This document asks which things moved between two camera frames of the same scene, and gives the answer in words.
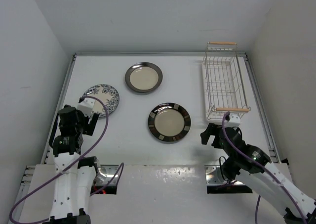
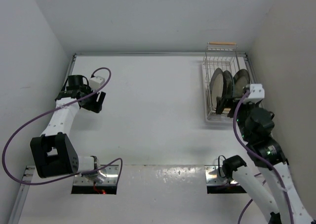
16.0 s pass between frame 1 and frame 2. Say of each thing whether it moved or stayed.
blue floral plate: moved
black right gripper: moved
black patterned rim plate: moved
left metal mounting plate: stayed
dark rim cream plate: moved
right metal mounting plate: stayed
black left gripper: moved
